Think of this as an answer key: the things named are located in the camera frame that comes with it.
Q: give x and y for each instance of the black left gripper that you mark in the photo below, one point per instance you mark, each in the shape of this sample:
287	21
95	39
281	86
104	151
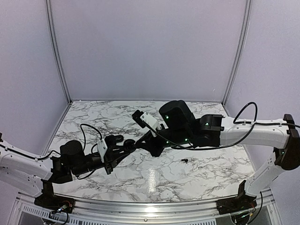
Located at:
114	160

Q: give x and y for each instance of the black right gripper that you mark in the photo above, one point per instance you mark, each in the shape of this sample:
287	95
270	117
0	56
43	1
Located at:
151	146

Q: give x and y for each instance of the black round disc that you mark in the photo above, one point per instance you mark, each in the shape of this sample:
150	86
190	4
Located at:
129	145

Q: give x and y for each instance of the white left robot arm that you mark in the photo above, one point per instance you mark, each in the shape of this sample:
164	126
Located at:
34	174

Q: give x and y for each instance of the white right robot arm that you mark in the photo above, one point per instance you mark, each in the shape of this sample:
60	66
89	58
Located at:
181	130

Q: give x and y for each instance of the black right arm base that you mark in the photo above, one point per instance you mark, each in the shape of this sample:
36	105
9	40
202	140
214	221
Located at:
234	204

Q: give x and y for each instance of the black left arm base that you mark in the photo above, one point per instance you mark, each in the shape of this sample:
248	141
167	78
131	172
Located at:
49	200

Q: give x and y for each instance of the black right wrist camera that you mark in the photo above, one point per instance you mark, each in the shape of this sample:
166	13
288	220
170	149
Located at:
136	116

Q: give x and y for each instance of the aluminium front rail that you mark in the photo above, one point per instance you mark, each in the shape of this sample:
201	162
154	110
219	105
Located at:
97	212

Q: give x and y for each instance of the right aluminium frame post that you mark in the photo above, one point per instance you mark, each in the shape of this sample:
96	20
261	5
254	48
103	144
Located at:
239	51

